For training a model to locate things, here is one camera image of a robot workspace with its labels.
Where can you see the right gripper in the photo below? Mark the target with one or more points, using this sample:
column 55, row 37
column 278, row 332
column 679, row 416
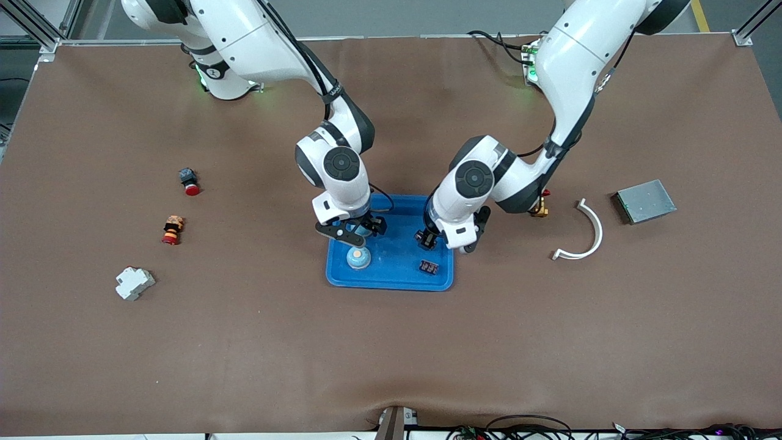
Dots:
column 373, row 224

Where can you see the light blue call bell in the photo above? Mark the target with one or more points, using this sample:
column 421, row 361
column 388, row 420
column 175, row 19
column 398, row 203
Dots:
column 359, row 231
column 358, row 259

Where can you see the metal table edge bracket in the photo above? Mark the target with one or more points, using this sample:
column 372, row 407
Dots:
column 394, row 425

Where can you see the red button grey body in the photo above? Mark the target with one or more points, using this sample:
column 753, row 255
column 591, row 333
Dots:
column 189, row 180

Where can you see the dark capacitor block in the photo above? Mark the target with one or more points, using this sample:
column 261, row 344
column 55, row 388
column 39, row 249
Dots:
column 421, row 239
column 429, row 267

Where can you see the grey metal box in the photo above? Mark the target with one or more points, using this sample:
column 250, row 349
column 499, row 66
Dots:
column 647, row 201

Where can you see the white curved plastic piece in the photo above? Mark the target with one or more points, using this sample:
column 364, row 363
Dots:
column 600, row 232

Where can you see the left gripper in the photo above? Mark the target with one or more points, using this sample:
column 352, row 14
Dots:
column 426, row 236

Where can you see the blue plastic tray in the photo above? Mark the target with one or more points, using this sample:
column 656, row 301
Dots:
column 397, row 272

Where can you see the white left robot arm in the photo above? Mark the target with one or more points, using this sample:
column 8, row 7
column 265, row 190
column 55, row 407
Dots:
column 574, row 55

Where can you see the aluminium frame profile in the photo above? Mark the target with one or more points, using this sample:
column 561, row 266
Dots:
column 43, row 30
column 748, row 33

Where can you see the white plastic circuit breaker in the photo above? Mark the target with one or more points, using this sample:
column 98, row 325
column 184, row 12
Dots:
column 134, row 284

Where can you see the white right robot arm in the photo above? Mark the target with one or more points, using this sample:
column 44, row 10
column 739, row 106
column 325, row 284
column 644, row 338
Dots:
column 244, row 43

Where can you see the red button orange black body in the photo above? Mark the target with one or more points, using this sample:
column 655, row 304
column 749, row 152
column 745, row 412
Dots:
column 173, row 230

